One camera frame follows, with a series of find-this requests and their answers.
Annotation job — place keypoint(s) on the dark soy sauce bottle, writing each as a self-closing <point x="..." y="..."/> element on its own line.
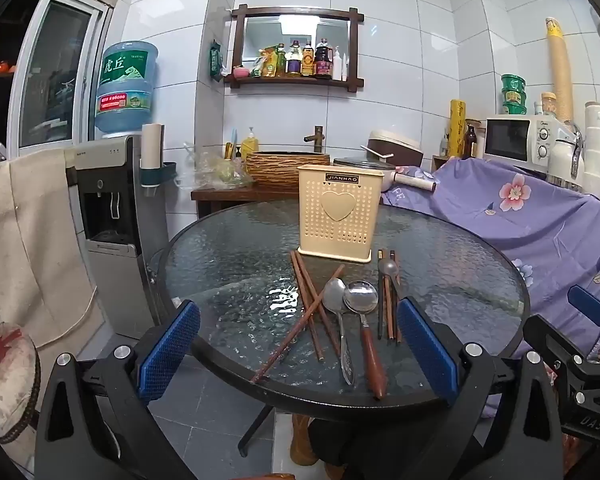
<point x="322" y="57"/>

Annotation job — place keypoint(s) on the yellow green cup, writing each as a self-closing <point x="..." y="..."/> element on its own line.
<point x="225" y="172"/>

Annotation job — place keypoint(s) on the round patterned cushion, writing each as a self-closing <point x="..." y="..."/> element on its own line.
<point x="5" y="380"/>

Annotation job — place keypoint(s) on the small clear bottle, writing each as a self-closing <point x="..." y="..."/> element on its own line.
<point x="444" y="145"/>

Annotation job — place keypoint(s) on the white microwave oven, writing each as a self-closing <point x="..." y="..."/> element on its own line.
<point x="507" y="140"/>

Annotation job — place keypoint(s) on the brown and white rice cooker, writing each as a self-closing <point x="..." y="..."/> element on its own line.
<point x="397" y="142"/>

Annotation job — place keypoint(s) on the bronze faucet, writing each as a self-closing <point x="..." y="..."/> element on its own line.
<point x="319" y="137"/>

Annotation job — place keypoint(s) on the pink small container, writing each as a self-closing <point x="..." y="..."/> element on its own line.
<point x="240" y="72"/>

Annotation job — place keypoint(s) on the clear plastic bag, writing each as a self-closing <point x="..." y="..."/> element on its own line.
<point x="205" y="170"/>

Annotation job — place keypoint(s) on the orange label sauce bottle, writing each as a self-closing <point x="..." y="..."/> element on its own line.
<point x="307" y="57"/>

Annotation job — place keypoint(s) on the pale green packet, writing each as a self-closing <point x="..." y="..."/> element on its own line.
<point x="257" y="66"/>

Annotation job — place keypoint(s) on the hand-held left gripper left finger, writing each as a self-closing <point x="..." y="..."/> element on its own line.
<point x="170" y="350"/>

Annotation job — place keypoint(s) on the tall stack of paper cups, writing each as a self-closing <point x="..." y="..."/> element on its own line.
<point x="560" y="70"/>

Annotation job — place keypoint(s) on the all-metal spoon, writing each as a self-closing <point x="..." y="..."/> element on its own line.
<point x="334" y="295"/>

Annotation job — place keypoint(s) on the beige cloth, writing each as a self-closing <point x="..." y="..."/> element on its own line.
<point x="25" y="240"/>

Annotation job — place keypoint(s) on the small metal spoon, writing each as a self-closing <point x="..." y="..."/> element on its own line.
<point x="390" y="267"/>

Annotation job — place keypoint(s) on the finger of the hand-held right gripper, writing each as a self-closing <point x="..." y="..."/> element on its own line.
<point x="550" y="335"/>
<point x="587" y="305"/>

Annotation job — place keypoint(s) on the blue water dispenser bottle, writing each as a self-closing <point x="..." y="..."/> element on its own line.
<point x="125" y="85"/>

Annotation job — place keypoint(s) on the green oil bottle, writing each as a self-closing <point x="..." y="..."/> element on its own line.
<point x="280" y="60"/>

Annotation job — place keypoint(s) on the dark wooden counter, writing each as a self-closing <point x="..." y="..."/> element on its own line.
<point x="220" y="196"/>

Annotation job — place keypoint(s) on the woven pattern sink basin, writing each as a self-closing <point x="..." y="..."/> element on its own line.
<point x="280" y="172"/>

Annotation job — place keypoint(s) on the white framed window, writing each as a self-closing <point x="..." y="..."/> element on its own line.
<point x="55" y="75"/>

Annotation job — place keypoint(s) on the small white bottle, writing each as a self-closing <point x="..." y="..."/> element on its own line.
<point x="345" y="69"/>

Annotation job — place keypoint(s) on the grey water dispenser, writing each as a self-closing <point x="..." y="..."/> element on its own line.
<point x="107" y="170"/>

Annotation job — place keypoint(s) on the green hanging packet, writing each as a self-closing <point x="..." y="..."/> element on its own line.
<point x="215" y="62"/>

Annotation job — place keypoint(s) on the dark wooden wall shelf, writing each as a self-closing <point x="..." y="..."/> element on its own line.
<point x="237" y="45"/>

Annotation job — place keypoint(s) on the yellow soap pump bottle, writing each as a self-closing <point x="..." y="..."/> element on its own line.
<point x="250" y="147"/>

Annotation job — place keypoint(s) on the yellow wrapped roll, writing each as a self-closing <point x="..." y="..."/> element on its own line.
<point x="457" y="125"/>

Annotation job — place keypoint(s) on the white squeeze bottle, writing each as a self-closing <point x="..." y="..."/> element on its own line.
<point x="337" y="66"/>

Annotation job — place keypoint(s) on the purple floral cloth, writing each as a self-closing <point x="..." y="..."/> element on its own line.
<point x="530" y="240"/>

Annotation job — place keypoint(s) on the yellow seasoning packet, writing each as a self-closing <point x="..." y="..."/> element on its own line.
<point x="269" y="62"/>

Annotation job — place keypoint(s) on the glass pot lid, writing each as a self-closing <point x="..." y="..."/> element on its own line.
<point x="362" y="162"/>

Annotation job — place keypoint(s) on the beige plastic utensil holder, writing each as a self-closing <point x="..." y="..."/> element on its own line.
<point x="340" y="230"/>

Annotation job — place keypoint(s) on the small white jar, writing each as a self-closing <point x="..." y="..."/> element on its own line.
<point x="537" y="108"/>

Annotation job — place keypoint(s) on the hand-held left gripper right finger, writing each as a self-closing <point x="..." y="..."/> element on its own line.
<point x="425" y="350"/>

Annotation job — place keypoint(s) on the white thermos jug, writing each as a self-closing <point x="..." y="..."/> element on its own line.
<point x="562" y="157"/>

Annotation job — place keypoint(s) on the blue plastic tool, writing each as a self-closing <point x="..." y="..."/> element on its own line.
<point x="234" y="140"/>

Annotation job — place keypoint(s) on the white rice paddle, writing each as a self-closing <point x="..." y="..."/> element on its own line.
<point x="377" y="152"/>

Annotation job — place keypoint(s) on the small wooden box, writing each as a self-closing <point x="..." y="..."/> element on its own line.
<point x="439" y="162"/>

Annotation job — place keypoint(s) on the brown glass bottle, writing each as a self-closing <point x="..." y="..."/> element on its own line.
<point x="471" y="142"/>

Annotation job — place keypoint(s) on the purple label sauce bottle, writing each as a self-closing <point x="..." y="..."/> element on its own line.
<point x="294" y="57"/>

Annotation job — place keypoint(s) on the round glass table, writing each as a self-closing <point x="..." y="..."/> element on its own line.
<point x="230" y="270"/>

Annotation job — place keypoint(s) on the dark green wall holder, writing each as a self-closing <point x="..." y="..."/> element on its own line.
<point x="157" y="175"/>

